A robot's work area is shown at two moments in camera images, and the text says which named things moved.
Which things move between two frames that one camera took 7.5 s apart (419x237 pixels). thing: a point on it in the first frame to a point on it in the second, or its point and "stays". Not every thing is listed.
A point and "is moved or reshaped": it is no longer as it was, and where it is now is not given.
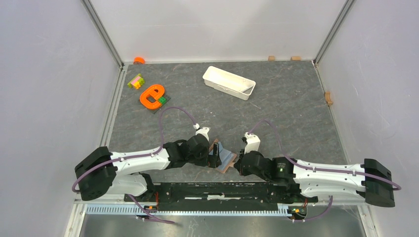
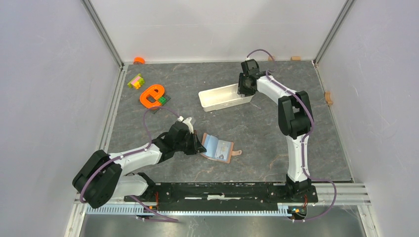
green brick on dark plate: (163, 99) stays
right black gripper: (237, 165) to (241, 90)
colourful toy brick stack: (137, 82) stays
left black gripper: (214, 160) to (196, 147)
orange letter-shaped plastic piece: (156, 91) stays
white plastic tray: (235, 85) to (222, 97)
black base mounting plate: (218, 196) stays
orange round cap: (139, 59) stays
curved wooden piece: (327, 98) stays
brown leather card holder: (227, 158) is moved or reshaped
